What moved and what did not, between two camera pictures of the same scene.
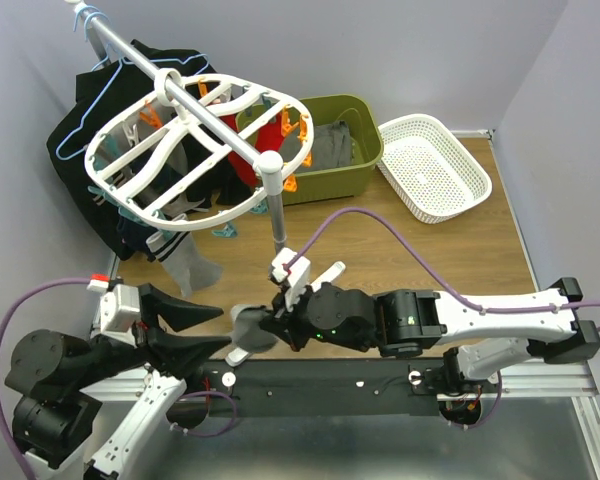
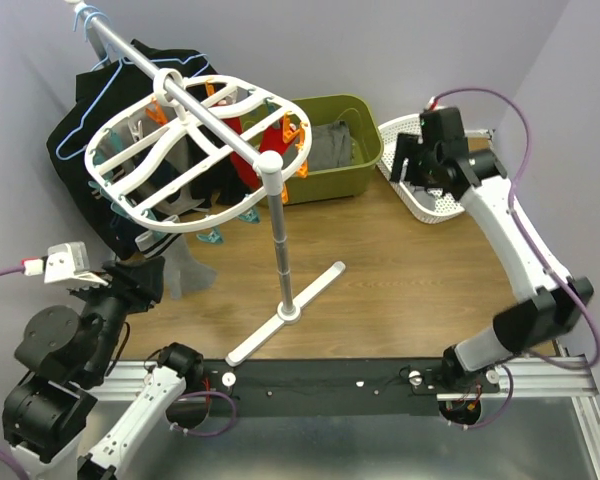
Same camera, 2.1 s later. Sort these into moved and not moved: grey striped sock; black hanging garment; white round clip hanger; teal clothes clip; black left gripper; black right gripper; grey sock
Moved: teal clothes clip; grey striped sock; grey sock; black left gripper; black right gripper
Not moved: black hanging garment; white round clip hanger
